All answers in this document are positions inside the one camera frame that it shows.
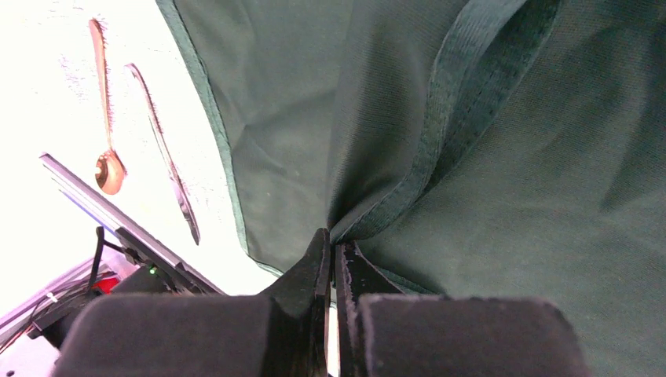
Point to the dark green cloth napkin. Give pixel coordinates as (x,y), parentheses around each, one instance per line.
(469,147)

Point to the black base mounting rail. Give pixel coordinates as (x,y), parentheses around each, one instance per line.
(138,245)

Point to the black table knife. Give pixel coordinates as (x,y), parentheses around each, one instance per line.
(177,184)

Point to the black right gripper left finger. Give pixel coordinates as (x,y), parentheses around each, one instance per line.
(298,336)

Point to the copper spoon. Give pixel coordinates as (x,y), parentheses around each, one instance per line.
(110,171)

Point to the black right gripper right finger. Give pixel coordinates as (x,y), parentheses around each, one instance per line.
(356,276)

